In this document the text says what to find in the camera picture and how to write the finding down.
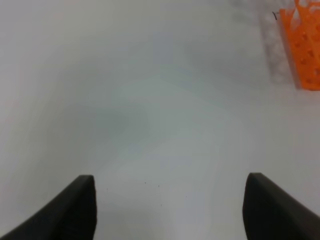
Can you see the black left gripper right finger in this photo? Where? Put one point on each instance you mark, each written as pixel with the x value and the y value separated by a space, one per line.
pixel 270 213

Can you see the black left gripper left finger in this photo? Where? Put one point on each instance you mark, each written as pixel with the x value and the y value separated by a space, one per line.
pixel 71 215

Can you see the orange test tube rack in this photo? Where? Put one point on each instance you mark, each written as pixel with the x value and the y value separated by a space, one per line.
pixel 299 22

